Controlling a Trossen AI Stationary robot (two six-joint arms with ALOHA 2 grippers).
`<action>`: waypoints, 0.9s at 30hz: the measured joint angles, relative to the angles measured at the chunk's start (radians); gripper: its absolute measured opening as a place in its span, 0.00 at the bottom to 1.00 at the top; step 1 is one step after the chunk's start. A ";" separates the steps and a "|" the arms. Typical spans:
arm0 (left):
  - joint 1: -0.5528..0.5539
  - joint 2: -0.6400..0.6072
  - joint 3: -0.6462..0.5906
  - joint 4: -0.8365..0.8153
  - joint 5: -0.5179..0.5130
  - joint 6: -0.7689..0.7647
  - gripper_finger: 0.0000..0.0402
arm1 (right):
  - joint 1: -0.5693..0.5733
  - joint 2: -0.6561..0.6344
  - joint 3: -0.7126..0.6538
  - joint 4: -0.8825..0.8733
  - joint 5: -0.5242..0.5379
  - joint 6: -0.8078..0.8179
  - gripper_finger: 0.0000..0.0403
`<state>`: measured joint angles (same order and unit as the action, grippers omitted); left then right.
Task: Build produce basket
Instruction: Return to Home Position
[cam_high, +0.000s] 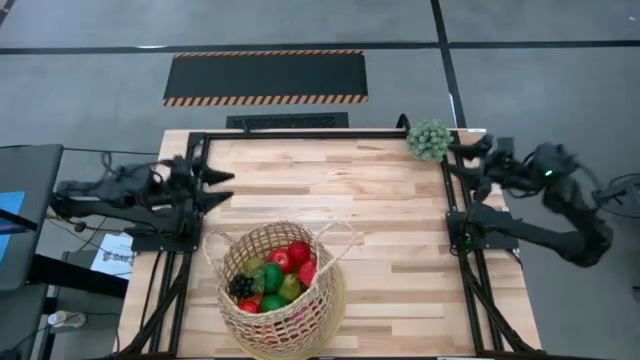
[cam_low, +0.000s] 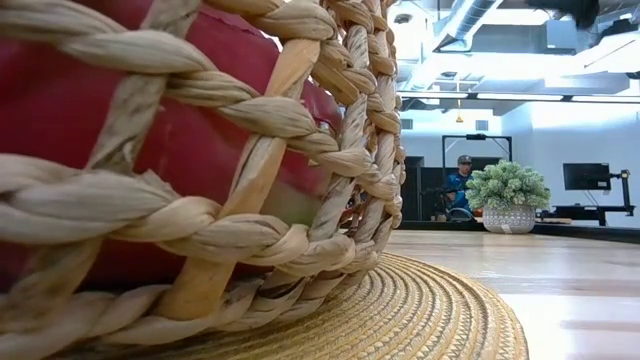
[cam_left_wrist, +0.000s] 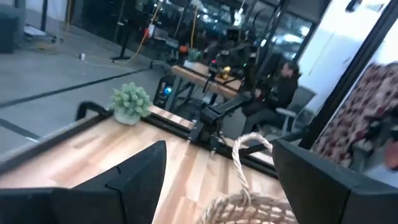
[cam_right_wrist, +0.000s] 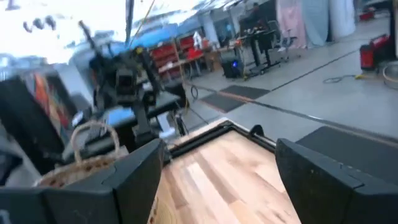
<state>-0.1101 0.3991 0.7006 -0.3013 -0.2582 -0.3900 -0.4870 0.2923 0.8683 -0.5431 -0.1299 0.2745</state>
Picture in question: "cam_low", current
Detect black partition panel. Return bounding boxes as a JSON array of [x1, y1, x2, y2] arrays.
[[402, 155, 444, 222]]

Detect black table edge rail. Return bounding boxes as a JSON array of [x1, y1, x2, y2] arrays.
[[397, 219, 640, 245]]

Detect black monitor on stand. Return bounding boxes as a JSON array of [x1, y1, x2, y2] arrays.
[[537, 168, 637, 227]]

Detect black gantry frame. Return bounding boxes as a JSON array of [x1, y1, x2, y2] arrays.
[[441, 133, 514, 169]]

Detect person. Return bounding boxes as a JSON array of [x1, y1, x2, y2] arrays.
[[433, 153, 476, 222]]

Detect round woven straw placemat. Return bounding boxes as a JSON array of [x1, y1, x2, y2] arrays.
[[49, 249, 530, 360]]

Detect pinkish red round fruit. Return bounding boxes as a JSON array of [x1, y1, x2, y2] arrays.
[[0, 0, 346, 291]]

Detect woven straw basket with handles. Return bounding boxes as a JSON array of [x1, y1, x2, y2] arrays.
[[0, 0, 407, 360]]

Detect green lime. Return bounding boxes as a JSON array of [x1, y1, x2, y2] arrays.
[[262, 182, 321, 227]]

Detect pale green plant in patterned pot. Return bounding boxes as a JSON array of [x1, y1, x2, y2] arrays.
[[464, 159, 552, 235]]

